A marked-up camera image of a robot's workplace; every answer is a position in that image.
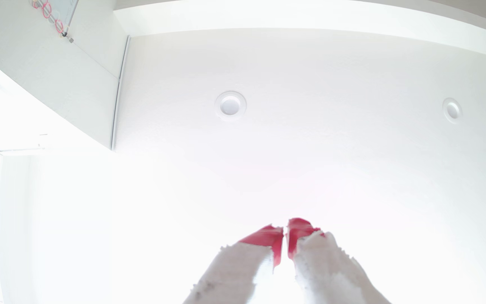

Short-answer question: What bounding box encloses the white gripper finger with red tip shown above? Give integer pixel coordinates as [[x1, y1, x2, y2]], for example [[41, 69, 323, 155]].
[[287, 217, 392, 304], [183, 225, 284, 304]]

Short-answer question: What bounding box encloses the whiteboard with red circles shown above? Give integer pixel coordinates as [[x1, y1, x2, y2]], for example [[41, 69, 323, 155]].
[[30, 0, 79, 39]]

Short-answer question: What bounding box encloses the round recessed ceiling light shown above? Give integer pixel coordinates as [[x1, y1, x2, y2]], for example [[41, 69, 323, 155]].
[[215, 91, 247, 121], [442, 98, 463, 124]]

